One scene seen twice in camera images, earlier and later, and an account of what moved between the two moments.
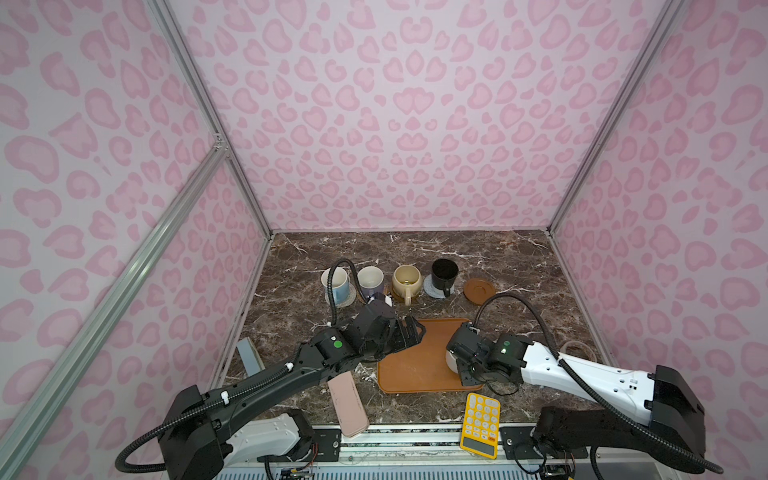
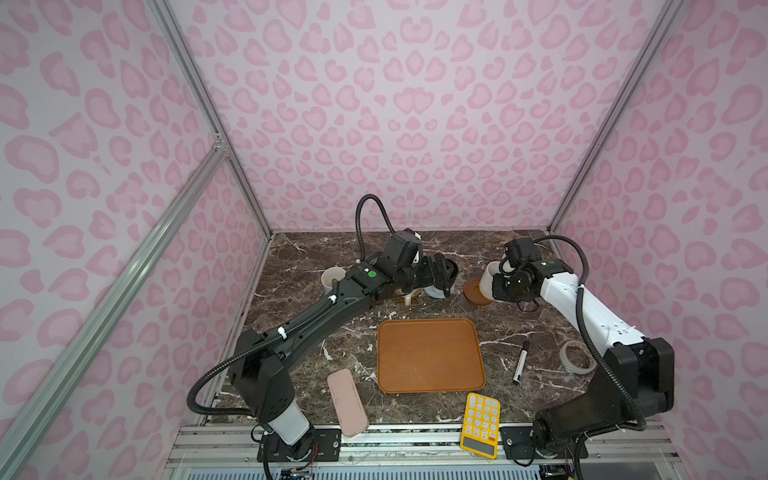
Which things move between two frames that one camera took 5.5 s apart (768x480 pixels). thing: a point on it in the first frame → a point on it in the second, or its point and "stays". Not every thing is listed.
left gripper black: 403,340 → 430,275
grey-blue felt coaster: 434,291 stays
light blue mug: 339,285 stays
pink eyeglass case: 348,405 stays
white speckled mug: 452,361 → 486,279
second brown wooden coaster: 478,290 stays
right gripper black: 463,378 → 498,292
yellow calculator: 480,425 stays
